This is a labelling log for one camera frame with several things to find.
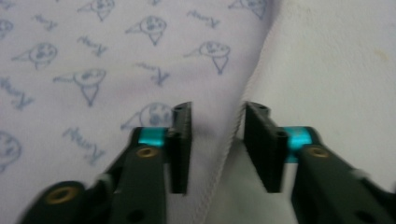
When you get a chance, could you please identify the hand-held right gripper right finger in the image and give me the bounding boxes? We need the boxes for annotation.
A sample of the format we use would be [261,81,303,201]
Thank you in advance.
[244,101,396,224]

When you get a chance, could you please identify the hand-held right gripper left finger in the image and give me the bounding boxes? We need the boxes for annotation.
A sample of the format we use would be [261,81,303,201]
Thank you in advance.
[108,101,193,224]

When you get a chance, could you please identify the lilac printed towel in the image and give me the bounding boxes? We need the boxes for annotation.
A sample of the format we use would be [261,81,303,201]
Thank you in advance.
[0,0,281,224]

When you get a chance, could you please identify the white grid mat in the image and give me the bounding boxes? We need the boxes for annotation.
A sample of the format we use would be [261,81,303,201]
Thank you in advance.
[202,0,396,224]

